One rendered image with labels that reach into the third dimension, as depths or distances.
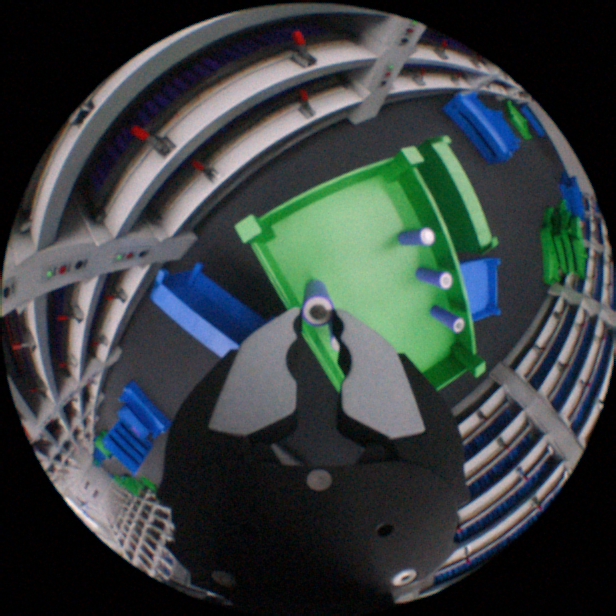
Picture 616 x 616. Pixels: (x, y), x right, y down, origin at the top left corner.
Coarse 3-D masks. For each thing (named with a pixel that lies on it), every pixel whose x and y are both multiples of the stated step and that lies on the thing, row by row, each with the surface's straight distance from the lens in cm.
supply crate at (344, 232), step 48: (336, 192) 27; (384, 192) 29; (288, 240) 26; (336, 240) 26; (384, 240) 28; (288, 288) 25; (336, 288) 27; (384, 288) 28; (432, 288) 31; (384, 336) 30; (432, 336) 34; (336, 384) 26; (432, 384) 33
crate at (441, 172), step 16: (432, 144) 54; (432, 160) 56; (448, 160) 55; (432, 176) 59; (448, 176) 54; (464, 176) 56; (432, 192) 62; (448, 192) 56; (464, 192) 54; (448, 208) 59; (464, 208) 54; (480, 208) 57; (448, 224) 62; (464, 224) 56; (480, 224) 56; (464, 240) 59; (480, 240) 55; (496, 240) 60
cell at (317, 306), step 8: (312, 280) 18; (312, 288) 14; (320, 288) 14; (304, 296) 14; (312, 296) 12; (320, 296) 12; (328, 296) 13; (304, 304) 12; (312, 304) 12; (320, 304) 12; (328, 304) 12; (304, 312) 12; (312, 312) 12; (320, 312) 12; (328, 312) 12; (312, 320) 12; (320, 320) 12; (328, 320) 12
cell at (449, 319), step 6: (432, 306) 32; (438, 306) 31; (432, 312) 31; (438, 312) 30; (444, 312) 29; (450, 312) 29; (438, 318) 30; (444, 318) 29; (450, 318) 28; (456, 318) 27; (444, 324) 29; (450, 324) 27; (456, 324) 27; (462, 324) 28; (456, 330) 27
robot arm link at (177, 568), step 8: (176, 560) 79; (176, 568) 79; (184, 568) 77; (176, 576) 79; (184, 576) 77; (168, 584) 79; (176, 584) 79; (184, 584) 78; (184, 592) 78; (192, 592) 78; (200, 592) 79
